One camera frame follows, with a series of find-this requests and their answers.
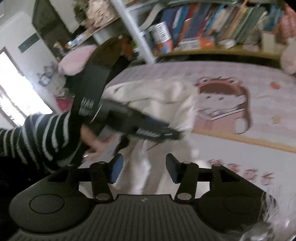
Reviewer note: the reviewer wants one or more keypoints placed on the white shelf post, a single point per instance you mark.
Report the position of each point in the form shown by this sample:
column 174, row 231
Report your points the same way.
column 134, row 31

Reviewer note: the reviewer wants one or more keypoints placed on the pink cartoon bed sheet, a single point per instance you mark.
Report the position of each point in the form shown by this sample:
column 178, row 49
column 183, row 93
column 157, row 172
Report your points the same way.
column 224, row 105

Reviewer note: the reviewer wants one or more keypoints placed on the striped sleeve forearm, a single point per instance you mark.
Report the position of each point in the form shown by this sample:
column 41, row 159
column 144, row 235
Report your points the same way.
column 45, row 142

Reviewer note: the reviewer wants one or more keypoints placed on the wooden bookshelf with books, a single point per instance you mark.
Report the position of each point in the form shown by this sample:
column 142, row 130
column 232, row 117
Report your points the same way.
column 252, row 28

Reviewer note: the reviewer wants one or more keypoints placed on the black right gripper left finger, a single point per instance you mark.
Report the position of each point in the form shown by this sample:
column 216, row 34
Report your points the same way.
column 102, row 174

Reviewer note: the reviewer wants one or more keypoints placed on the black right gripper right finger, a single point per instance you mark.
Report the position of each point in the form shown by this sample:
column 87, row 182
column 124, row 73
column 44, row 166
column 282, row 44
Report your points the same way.
column 186, row 175

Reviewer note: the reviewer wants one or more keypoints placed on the white printed t-shirt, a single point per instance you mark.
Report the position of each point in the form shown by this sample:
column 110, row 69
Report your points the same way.
column 144, row 168

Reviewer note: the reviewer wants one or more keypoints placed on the person's left hand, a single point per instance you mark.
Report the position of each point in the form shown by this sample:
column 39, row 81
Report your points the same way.
column 96, row 146

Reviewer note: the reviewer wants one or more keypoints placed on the pink plush slipper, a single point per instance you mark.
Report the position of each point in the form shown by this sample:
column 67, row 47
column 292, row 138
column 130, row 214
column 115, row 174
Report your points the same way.
column 74, row 62

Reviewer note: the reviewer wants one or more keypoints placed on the pink plush toy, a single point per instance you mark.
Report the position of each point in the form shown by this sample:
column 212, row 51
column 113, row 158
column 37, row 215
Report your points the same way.
column 288, row 59

